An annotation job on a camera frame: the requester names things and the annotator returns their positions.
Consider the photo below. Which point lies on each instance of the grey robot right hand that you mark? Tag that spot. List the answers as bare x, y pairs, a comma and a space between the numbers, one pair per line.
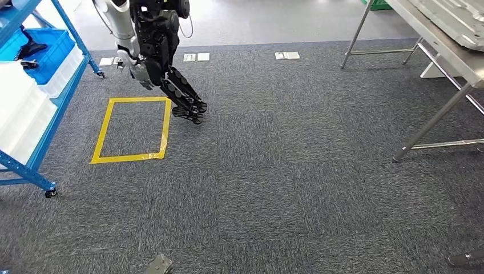
467, 259

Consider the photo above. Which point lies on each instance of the steel workbench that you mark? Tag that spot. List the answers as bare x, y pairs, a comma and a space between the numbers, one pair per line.
438, 38

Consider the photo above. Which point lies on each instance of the blue metal shelf rack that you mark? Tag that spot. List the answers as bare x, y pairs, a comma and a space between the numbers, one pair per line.
56, 113

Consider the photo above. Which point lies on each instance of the white cabinet panel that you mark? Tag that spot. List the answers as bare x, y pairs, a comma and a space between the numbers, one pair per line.
435, 70

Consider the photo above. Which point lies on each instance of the grey sheet metal plate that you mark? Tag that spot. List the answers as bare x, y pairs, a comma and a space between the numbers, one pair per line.
453, 19

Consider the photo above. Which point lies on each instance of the green plastic crate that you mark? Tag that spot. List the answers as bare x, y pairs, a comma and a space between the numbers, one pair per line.
378, 4

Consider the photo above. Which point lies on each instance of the floor outlet cover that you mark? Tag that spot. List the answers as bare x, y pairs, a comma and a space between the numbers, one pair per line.
189, 57
287, 55
106, 61
203, 56

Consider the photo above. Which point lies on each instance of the yellow floor tape square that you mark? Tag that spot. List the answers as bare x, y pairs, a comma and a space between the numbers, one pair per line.
132, 100

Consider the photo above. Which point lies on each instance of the black humanoid robot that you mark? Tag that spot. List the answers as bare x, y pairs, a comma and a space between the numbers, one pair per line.
159, 45

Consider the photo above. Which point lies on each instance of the white plastic crate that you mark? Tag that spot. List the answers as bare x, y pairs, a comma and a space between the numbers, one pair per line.
34, 136
19, 94
64, 79

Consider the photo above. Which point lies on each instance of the black small parts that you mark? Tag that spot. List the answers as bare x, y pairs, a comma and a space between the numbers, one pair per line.
32, 49

